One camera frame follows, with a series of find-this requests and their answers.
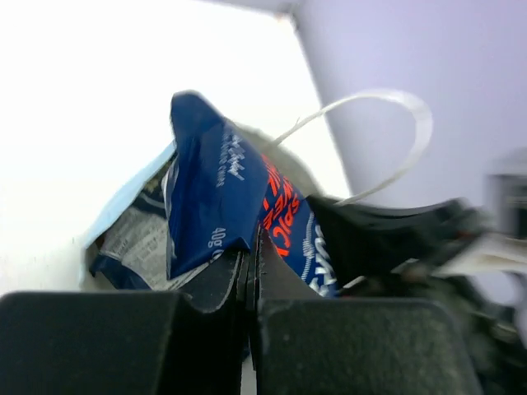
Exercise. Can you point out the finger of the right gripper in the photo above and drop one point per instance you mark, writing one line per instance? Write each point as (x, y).
(370, 241)

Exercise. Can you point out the blue red snack packet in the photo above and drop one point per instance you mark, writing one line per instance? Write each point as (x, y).
(220, 191)

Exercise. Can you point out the light blue paper bag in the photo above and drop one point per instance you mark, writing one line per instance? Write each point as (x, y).
(285, 161)

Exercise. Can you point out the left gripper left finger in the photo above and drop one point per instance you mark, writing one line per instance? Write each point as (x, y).
(186, 341)

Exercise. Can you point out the blue Kettle chips bag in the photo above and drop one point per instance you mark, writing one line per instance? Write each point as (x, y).
(132, 252)

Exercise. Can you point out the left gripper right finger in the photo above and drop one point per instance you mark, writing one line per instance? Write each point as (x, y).
(303, 343)

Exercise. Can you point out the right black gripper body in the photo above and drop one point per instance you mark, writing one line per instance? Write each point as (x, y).
(494, 330)

